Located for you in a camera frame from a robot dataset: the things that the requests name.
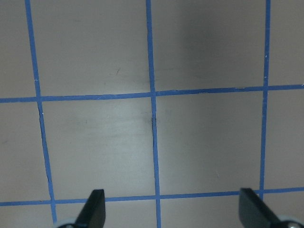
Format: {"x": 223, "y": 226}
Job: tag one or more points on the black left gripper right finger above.
{"x": 253, "y": 212}

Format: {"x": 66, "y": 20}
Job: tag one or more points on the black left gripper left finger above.
{"x": 92, "y": 214}

